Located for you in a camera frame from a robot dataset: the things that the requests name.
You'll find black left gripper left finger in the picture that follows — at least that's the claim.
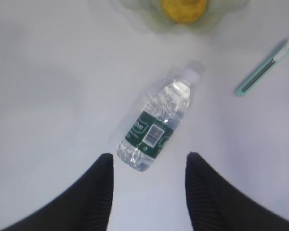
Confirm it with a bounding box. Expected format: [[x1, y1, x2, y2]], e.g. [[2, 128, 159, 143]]
[[6, 154, 114, 231]]

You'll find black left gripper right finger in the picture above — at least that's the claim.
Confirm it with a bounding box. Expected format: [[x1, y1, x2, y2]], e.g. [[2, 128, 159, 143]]
[[185, 153, 289, 231]]

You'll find clear water bottle green label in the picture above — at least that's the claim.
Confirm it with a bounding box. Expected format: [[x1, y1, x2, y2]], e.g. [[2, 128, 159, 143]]
[[117, 68, 201, 172]]

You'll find yellow pear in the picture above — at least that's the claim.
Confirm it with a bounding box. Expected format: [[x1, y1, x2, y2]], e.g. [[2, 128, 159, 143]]
[[160, 0, 208, 24]]

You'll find green utility knife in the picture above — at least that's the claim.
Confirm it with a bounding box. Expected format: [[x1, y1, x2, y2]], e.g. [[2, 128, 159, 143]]
[[235, 38, 289, 97]]

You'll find green wavy glass plate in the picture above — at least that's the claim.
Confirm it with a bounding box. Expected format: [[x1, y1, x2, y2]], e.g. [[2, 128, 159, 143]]
[[120, 0, 250, 34]]

